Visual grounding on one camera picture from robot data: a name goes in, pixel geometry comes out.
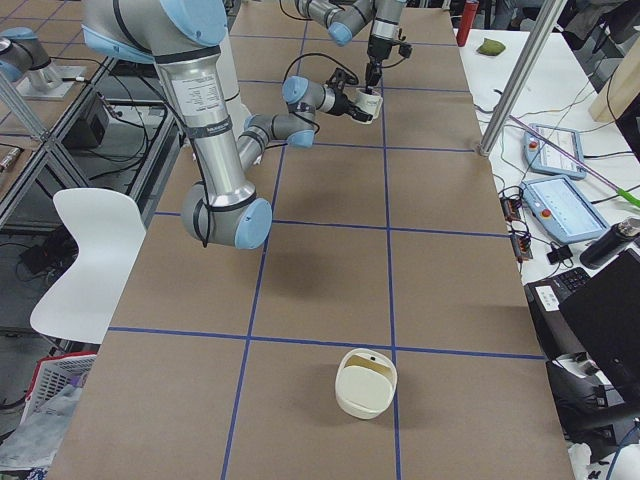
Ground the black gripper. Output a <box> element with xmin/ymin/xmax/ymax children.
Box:
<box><xmin>365</xmin><ymin>36</ymin><xmax>391</xmax><ymax>95</ymax></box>
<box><xmin>333</xmin><ymin>90</ymin><xmax>373</xmax><ymax>124</ymax></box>

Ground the white ceramic cup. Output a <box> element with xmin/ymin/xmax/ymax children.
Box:
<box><xmin>354</xmin><ymin>88</ymin><xmax>383</xmax><ymax>123</ymax></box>

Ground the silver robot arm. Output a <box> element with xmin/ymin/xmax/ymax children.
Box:
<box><xmin>82</xmin><ymin>1</ymin><xmax>373</xmax><ymax>249</ymax></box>
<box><xmin>294</xmin><ymin>0</ymin><xmax>412</xmax><ymax>94</ymax></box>

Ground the red cylinder bottle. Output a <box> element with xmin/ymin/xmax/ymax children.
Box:
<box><xmin>456</xmin><ymin>0</ymin><xmax>479</xmax><ymax>47</ymax></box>

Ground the green bean bag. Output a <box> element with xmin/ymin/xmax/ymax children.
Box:
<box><xmin>476</xmin><ymin>38</ymin><xmax>506</xmax><ymax>57</ymax></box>

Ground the far teach pendant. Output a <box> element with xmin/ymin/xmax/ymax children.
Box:
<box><xmin>523</xmin><ymin>123</ymin><xmax>586</xmax><ymax>180</ymax></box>

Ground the teach pendant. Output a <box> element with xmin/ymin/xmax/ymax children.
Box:
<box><xmin>520</xmin><ymin>175</ymin><xmax>609</xmax><ymax>244</ymax></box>
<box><xmin>523</xmin><ymin>123</ymin><xmax>586</xmax><ymax>180</ymax></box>

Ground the near teach pendant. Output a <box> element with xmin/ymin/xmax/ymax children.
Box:
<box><xmin>520</xmin><ymin>175</ymin><xmax>609</xmax><ymax>244</ymax></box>

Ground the black keyboard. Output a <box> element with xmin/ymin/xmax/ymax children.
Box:
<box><xmin>551</xmin><ymin>267</ymin><xmax>591</xmax><ymax>302</ymax></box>

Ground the cream plastic basket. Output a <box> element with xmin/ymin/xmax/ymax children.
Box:
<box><xmin>334</xmin><ymin>348</ymin><xmax>398</xmax><ymax>420</ymax></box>

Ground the grabber reach tool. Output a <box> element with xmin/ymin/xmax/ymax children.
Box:
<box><xmin>509</xmin><ymin>115</ymin><xmax>639</xmax><ymax>207</ymax></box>

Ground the white plastic chair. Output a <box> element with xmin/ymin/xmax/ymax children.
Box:
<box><xmin>30</xmin><ymin>188</ymin><xmax>146</xmax><ymax>344</ymax></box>

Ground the black water bottle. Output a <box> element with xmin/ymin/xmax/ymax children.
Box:
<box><xmin>579</xmin><ymin>217</ymin><xmax>639</xmax><ymax>269</ymax></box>

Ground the black monitor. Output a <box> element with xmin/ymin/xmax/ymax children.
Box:
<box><xmin>559</xmin><ymin>249</ymin><xmax>639</xmax><ymax>402</ymax></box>

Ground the white laundry basket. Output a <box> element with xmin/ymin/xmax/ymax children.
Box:
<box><xmin>20</xmin><ymin>352</ymin><xmax>97</xmax><ymax>423</ymax></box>

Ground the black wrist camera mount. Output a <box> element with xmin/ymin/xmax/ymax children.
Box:
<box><xmin>325</xmin><ymin>68</ymin><xmax>359</xmax><ymax>93</ymax></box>

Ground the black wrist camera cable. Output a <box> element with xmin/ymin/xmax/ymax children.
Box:
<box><xmin>282</xmin><ymin>53</ymin><xmax>359</xmax><ymax>94</ymax></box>

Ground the white camera pedestal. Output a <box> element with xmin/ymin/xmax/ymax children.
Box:
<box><xmin>214</xmin><ymin>0</ymin><xmax>266</xmax><ymax>165</ymax></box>

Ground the aluminium frame post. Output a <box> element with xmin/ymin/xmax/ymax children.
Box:
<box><xmin>478</xmin><ymin>0</ymin><xmax>567</xmax><ymax>157</ymax></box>

